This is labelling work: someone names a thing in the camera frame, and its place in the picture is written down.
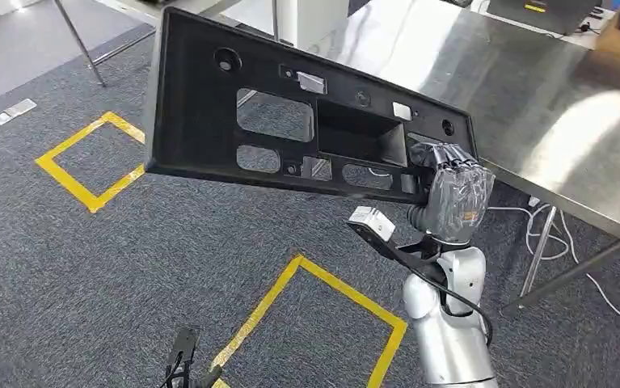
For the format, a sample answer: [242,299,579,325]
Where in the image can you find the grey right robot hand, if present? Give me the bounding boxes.
[406,141,497,245]

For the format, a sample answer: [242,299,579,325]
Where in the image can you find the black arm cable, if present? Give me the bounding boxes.
[410,266,496,349]

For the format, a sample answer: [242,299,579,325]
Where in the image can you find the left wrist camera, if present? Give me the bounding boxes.
[160,326,224,388]

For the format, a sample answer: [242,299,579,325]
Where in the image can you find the steel table leg frame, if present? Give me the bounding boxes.
[52,0,158,88]

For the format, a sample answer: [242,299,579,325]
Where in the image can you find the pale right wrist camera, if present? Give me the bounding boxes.
[346,205,445,280]

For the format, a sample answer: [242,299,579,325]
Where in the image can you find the white pillar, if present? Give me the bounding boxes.
[276,0,355,53]

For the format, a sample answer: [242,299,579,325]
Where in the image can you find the black plastic panel with cutouts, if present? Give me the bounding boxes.
[142,6,480,208]

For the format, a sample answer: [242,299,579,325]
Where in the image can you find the metal floor outlet plate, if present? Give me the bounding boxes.
[0,98,38,127]

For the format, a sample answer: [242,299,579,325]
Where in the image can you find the stainless steel table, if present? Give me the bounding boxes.
[309,0,620,318]

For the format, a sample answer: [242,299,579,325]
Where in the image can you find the dark grey machine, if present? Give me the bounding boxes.
[487,0,601,37]

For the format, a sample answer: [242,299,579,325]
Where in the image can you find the white cable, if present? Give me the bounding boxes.
[557,210,620,345]
[487,203,576,263]

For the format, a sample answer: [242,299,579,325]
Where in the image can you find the yellow floor tape square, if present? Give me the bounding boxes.
[209,253,409,388]
[35,111,147,215]

